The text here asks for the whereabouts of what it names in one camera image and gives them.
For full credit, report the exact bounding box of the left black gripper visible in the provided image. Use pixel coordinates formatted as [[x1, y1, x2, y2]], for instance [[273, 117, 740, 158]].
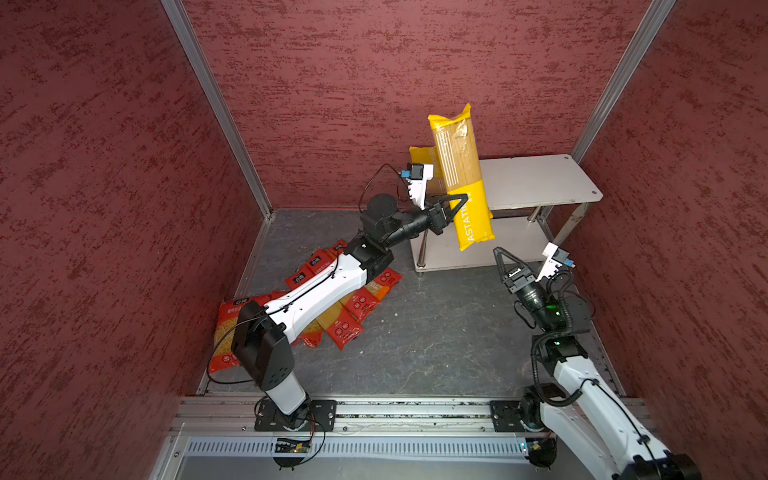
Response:
[[382, 190, 467, 248]]

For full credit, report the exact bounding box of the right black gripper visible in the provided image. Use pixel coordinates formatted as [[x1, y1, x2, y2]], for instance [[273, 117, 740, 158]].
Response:
[[493, 247, 554, 331]]

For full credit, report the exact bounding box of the yellow spaghetti bag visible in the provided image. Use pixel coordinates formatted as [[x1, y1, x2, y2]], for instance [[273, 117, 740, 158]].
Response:
[[428, 104, 495, 251], [409, 145, 448, 196]]

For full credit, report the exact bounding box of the red spaghetti bag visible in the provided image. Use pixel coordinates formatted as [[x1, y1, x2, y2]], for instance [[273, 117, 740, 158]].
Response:
[[374, 268, 403, 289], [340, 287, 380, 324], [316, 303, 364, 350]]

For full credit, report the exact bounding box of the red spaghetti bag front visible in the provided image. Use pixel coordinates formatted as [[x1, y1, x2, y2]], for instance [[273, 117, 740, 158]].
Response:
[[316, 303, 364, 350]]

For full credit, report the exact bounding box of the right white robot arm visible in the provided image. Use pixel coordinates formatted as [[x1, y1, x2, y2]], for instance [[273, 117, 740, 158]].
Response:
[[493, 243, 702, 479]]

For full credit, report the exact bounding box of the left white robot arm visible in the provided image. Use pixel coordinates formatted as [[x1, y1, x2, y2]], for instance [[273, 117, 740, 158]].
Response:
[[231, 193, 469, 430]]

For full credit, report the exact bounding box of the white two-tier shelf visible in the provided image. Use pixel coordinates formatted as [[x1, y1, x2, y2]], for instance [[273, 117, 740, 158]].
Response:
[[411, 154, 603, 273]]

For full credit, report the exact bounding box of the orange pasta bag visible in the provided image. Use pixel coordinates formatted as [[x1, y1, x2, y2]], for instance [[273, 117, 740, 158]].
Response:
[[365, 281, 391, 301]]

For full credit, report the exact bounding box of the small red macaroni bag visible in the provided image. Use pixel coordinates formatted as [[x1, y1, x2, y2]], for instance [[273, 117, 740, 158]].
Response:
[[292, 320, 324, 349]]

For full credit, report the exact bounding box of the large red macaroni bag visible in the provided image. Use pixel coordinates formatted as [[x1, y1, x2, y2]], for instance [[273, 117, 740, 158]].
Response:
[[207, 295, 271, 374]]

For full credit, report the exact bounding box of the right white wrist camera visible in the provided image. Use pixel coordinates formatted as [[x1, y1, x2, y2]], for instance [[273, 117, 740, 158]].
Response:
[[536, 242, 575, 282]]

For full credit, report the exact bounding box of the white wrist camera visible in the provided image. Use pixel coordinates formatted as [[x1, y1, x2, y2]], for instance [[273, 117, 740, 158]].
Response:
[[401, 163, 434, 210], [536, 242, 575, 282]]

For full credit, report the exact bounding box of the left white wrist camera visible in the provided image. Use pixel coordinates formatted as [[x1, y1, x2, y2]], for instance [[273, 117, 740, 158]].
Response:
[[401, 163, 434, 210]]

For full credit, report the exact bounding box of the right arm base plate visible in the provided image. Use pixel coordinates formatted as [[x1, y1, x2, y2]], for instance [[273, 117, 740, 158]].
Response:
[[489, 399, 549, 434]]

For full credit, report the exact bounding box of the right circuit board with wires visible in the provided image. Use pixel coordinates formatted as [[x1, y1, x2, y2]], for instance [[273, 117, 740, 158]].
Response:
[[525, 436, 558, 470]]

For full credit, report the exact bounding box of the circuit board with wires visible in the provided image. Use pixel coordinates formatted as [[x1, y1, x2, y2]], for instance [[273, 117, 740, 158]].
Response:
[[525, 436, 558, 470], [272, 414, 327, 470]]

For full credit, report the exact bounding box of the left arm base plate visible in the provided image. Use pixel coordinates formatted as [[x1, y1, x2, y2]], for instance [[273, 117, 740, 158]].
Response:
[[254, 397, 338, 432]]

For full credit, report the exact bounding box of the left circuit board with wires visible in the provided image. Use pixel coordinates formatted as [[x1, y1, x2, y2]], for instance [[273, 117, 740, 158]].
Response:
[[272, 414, 327, 470]]

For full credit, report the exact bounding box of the right aluminium corner post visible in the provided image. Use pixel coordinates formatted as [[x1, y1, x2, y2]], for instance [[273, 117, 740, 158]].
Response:
[[571, 0, 676, 164]]

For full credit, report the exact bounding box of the aluminium corner post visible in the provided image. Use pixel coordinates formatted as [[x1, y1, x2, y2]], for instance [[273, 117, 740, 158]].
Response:
[[161, 0, 274, 221], [571, 0, 676, 164]]

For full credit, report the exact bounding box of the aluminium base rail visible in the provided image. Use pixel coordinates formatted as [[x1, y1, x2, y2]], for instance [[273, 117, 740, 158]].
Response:
[[171, 395, 532, 436]]

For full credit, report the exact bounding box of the left aluminium corner post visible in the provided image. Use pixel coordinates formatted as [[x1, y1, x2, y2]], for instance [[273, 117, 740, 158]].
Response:
[[161, 0, 274, 221]]

